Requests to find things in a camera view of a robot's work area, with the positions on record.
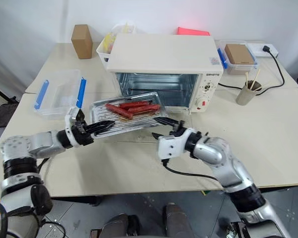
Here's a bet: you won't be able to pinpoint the red flat box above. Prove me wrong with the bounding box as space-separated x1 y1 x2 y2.
176 26 212 37

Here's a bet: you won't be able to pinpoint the white power strip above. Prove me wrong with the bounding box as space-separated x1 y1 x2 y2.
246 43 279 59

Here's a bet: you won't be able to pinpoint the white toaster oven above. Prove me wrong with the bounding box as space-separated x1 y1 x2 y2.
107 33 224 115

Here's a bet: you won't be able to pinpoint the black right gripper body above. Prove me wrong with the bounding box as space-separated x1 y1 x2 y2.
169 120 187 136

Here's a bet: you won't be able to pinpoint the tall brown cardboard box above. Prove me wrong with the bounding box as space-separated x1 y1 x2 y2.
71 24 93 60

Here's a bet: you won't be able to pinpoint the empty clear blue-clip container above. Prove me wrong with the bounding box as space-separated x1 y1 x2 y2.
33 69 87 120

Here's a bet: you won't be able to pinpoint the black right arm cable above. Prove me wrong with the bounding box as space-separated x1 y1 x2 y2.
160 159 223 180

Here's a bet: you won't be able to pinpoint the dark rounded shape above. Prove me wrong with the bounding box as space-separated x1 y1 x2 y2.
102 213 140 238
163 202 192 238

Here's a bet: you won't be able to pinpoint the clear plastic bag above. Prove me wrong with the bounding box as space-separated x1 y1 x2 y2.
111 22 138 35

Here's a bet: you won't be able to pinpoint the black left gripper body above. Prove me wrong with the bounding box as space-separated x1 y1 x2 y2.
72 120 94 147

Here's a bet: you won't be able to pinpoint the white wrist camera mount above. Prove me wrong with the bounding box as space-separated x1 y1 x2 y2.
64 107 78 149
156 128 191 160

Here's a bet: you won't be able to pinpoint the black oven power cable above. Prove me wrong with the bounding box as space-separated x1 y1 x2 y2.
218 45 287 97

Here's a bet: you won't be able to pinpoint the flat brown cardboard box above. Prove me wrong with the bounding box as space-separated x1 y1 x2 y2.
223 44 257 66

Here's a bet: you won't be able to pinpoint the silver metal baking tray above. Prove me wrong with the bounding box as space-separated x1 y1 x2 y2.
89 91 170 137

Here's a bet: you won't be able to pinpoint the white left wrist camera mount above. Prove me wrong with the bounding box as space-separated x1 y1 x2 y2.
64 107 78 149

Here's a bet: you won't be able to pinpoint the clear blue-clip container with box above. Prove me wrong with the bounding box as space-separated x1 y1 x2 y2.
217 39 261 76

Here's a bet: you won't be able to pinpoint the red sausage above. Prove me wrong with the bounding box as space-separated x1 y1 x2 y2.
118 101 150 109
127 104 161 114
105 103 134 119

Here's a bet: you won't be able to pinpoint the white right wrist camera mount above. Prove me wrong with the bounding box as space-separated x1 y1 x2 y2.
156 128 191 160

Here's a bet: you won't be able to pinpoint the grey-beige cup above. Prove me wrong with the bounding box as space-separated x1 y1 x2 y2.
235 80 264 107

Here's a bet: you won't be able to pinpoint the white plastic basket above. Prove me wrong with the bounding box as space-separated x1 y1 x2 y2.
96 31 120 70

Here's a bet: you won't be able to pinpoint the yellow packets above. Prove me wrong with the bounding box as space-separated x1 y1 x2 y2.
102 33 115 54

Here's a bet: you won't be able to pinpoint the grey bag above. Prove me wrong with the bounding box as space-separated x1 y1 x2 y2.
0 103 19 156

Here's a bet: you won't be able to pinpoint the black tripod stand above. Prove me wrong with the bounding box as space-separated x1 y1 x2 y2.
0 81 18 105

